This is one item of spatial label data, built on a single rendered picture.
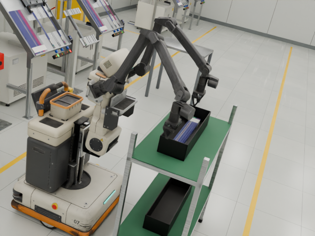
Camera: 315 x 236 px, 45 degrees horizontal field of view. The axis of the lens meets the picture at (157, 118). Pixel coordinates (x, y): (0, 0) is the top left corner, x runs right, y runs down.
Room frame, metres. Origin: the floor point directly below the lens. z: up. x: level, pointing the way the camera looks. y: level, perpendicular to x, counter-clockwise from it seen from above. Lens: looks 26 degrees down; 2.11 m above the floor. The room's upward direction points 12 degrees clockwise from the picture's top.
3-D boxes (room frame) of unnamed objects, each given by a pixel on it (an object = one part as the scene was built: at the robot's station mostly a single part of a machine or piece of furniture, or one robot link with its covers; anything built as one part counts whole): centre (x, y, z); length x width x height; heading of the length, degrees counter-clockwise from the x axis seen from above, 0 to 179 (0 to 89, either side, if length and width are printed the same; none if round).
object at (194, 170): (2.21, -0.21, 0.55); 0.91 x 0.46 x 1.10; 164
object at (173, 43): (5.08, -0.16, 0.40); 0.70 x 0.45 x 0.80; 73
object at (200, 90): (2.42, -0.24, 1.23); 0.10 x 0.07 x 0.07; 164
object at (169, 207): (2.21, -0.21, 0.41); 0.57 x 0.17 x 0.11; 164
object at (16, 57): (4.22, 1.90, 0.31); 0.70 x 0.65 x 0.62; 164
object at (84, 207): (2.42, 0.55, 0.16); 0.67 x 0.64 x 0.25; 74
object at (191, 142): (2.20, -0.20, 1.01); 0.57 x 0.17 x 0.11; 164
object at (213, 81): (2.41, -0.29, 1.32); 0.11 x 0.09 x 0.12; 75
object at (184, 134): (2.20, -0.20, 0.98); 0.51 x 0.07 x 0.03; 164
